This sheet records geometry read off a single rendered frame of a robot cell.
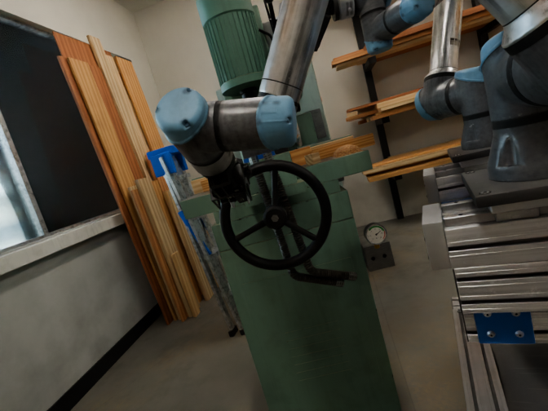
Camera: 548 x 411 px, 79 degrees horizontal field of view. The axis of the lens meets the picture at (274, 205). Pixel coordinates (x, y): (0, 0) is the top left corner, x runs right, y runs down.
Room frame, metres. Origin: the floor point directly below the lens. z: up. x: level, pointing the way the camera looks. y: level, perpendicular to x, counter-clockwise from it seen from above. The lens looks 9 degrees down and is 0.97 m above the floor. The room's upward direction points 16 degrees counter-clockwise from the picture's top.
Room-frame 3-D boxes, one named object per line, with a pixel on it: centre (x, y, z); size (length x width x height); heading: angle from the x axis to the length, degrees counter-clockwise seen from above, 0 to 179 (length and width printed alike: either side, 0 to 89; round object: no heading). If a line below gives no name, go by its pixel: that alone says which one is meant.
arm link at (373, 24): (1.03, -0.44, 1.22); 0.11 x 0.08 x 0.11; 20
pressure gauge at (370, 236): (0.96, -0.26, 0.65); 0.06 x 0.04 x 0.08; 86
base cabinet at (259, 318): (1.31, -0.03, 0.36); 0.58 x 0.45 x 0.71; 176
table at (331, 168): (1.08, -0.02, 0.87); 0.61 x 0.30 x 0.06; 86
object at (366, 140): (1.18, -0.08, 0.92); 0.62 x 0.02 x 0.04; 86
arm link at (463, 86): (1.00, -0.67, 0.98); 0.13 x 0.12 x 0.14; 20
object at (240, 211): (1.13, -0.02, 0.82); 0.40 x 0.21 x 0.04; 86
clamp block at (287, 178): (0.99, -0.02, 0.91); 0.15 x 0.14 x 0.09; 86
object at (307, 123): (1.36, -0.19, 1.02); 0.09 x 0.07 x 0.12; 86
